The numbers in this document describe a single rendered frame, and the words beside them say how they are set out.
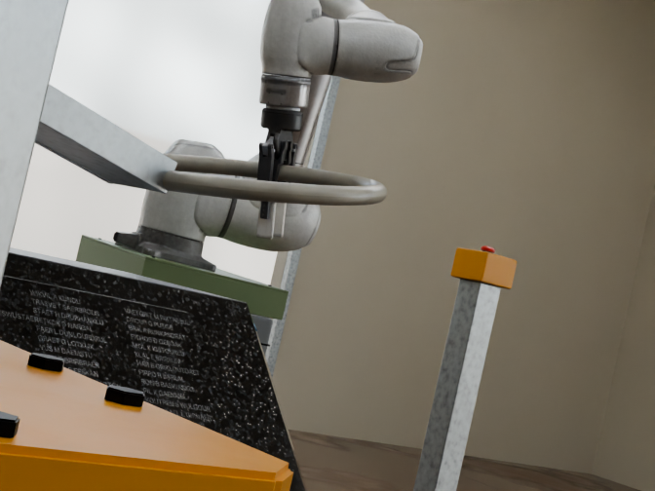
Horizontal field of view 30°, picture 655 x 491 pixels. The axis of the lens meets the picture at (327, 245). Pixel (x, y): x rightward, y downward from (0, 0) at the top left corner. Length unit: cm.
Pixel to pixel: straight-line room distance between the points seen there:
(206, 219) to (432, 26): 555
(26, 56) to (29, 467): 28
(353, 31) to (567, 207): 688
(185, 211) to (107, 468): 212
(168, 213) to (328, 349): 516
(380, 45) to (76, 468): 166
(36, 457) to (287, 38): 164
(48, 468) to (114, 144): 115
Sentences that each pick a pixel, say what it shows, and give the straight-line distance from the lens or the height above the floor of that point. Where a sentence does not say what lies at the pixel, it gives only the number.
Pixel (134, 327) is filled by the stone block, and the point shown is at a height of 78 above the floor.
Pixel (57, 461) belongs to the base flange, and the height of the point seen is 78.
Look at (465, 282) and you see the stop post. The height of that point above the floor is 99.
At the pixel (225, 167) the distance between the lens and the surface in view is 219.
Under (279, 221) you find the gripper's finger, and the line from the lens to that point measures 223.
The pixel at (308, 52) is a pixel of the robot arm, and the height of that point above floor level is 129.
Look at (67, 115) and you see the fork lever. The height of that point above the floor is 103.
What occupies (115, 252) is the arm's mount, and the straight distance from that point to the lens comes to 268.
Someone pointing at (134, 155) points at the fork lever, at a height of 101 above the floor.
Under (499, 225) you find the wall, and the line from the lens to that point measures 854.
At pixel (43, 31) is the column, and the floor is 99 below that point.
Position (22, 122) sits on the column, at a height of 94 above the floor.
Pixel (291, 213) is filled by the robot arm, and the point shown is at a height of 104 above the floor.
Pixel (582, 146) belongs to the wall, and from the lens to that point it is 905.
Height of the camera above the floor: 88
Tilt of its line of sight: 2 degrees up
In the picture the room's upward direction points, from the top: 13 degrees clockwise
